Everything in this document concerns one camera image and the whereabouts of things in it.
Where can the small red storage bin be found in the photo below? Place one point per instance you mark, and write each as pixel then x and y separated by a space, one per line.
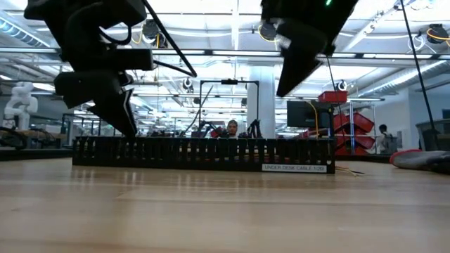
pixel 332 96

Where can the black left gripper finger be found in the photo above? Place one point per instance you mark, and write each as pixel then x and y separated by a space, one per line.
pixel 119 112
pixel 88 86

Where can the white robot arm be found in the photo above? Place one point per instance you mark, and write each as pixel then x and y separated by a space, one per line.
pixel 21 102

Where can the wooden background table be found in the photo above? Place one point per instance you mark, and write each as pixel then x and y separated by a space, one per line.
pixel 35 135

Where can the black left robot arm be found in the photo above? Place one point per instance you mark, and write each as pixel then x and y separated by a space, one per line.
pixel 52 7

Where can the white wall box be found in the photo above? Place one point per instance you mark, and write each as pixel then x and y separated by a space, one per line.
pixel 402 138

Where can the metal shelf rack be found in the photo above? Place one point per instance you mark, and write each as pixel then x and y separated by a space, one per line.
pixel 352 109

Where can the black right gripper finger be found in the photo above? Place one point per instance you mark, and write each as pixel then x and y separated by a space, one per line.
pixel 299 59

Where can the black monitor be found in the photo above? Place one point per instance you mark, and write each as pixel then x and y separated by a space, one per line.
pixel 306 114

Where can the black background gantry frame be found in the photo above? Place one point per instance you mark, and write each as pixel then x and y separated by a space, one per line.
pixel 228 81

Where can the person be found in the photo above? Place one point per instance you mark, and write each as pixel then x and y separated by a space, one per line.
pixel 385 138
pixel 232 128

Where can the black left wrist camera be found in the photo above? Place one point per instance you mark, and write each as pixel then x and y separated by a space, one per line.
pixel 130 59

